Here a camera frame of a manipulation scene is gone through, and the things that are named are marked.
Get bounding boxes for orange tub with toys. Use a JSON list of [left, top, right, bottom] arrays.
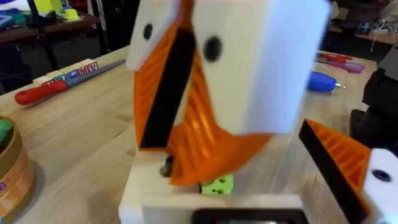
[[0, 116, 35, 219]]

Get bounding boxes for bare white left gripper left finger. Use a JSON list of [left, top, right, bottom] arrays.
[[119, 149, 203, 224]]

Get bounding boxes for red-handled grey file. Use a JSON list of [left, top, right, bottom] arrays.
[[13, 58, 127, 106]]

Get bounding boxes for finger of the white orange right gripper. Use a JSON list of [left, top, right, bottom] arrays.
[[125, 0, 197, 151], [165, 0, 331, 187]]

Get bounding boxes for row of wooden letter blocks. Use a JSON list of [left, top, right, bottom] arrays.
[[32, 58, 100, 87]]

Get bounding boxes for blue electric screwdriver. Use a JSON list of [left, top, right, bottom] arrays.
[[307, 71, 347, 93]]

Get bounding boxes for brown side table with clutter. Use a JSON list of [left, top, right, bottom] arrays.
[[0, 0, 102, 44]]

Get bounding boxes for white orange left gripper right finger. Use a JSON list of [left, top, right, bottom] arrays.
[[297, 118, 398, 224]]

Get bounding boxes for green disc with holes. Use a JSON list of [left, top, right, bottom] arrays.
[[200, 174, 234, 196]]

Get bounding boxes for red-handled scissors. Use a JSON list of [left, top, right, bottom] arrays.
[[316, 52, 354, 62]]

